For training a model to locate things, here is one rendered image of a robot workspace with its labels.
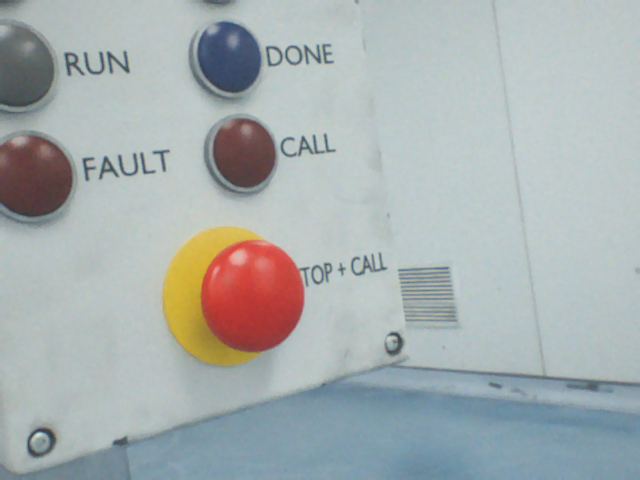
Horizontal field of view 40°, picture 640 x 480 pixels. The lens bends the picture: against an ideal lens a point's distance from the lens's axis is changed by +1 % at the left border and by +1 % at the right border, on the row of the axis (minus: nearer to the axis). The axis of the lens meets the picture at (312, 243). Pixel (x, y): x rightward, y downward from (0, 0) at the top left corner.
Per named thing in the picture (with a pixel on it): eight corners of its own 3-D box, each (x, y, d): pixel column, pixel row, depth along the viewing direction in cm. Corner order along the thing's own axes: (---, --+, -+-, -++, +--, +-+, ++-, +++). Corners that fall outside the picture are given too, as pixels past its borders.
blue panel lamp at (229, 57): (272, 90, 33) (260, 16, 33) (207, 94, 32) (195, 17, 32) (261, 93, 34) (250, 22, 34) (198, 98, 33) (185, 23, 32)
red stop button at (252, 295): (322, 340, 32) (305, 230, 31) (224, 366, 29) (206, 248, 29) (260, 334, 35) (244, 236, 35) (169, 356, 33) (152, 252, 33)
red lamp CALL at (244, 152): (286, 183, 34) (275, 112, 33) (223, 192, 32) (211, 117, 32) (275, 185, 34) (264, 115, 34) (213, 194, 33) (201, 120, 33)
